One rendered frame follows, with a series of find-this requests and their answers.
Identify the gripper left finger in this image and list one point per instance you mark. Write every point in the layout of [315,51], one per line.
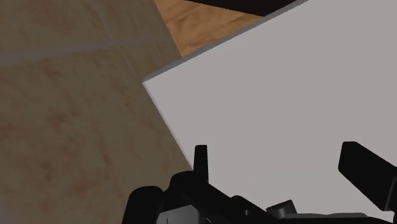
[198,189]

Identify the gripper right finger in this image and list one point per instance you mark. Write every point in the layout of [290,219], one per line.
[369,173]

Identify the white table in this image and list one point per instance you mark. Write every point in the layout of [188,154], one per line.
[279,102]

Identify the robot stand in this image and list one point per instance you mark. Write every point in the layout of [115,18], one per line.
[248,6]

